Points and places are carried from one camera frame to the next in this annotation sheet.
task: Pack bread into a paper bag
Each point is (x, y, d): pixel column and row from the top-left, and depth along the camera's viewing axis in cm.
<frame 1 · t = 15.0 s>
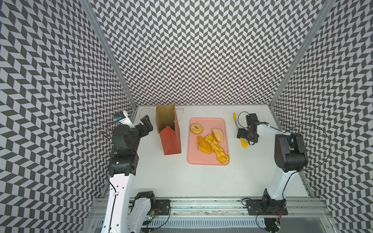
left hand: (140, 120, 69), fingers open
right hand: (244, 138, 99), fingers open
red paper bag: (168, 125, 77), point 26 cm above the table
pink plastic tray: (195, 157, 93), on the table
sugared ring donut: (195, 130, 103), point 3 cm above the table
round sugared bun: (218, 134, 98), point 5 cm above the table
orange glazed pastry: (203, 145, 93), point 4 cm above the table
twisted braided bread: (222, 157, 91), point 2 cm above the table
yellow tipped metal tongs: (245, 143, 96), point 3 cm above the table

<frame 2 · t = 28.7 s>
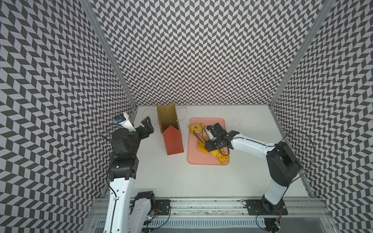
left hand: (141, 121, 68), fingers open
right hand: (209, 147, 90), fingers open
yellow tipped metal tongs: (191, 128, 102), point 4 cm above the table
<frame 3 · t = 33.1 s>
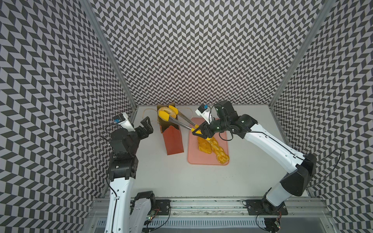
left hand: (141, 121, 68), fingers open
right hand: (197, 132, 71), fingers open
sugared ring donut: (167, 110, 79), point 30 cm above the table
yellow tipped metal tongs: (164, 115, 75), point 31 cm above the table
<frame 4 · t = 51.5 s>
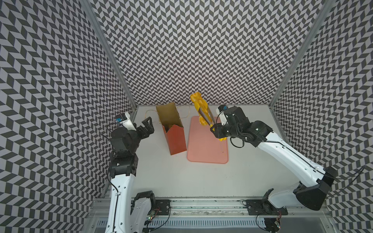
left hand: (143, 121, 70), fingers open
right hand: (215, 130, 72), fingers open
twisted braided bread: (200, 103, 86), point 27 cm above the table
yellow tipped metal tongs: (208, 115, 81), point 26 cm above the table
